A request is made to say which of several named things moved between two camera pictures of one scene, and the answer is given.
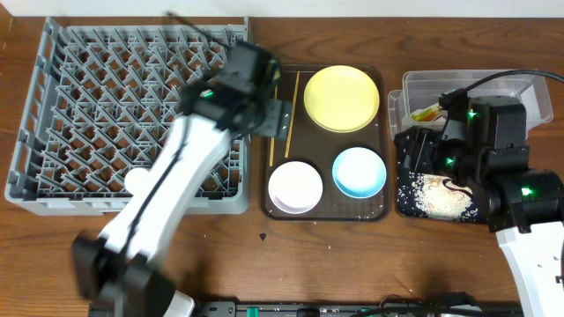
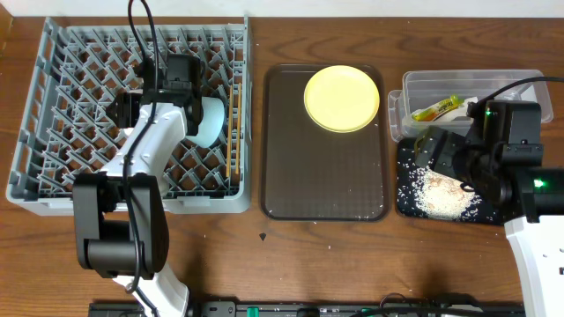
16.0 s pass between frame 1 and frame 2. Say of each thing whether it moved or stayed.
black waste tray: stayed
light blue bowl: moved
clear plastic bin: stayed
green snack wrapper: stayed
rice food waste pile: stayed
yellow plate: stayed
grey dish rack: stayed
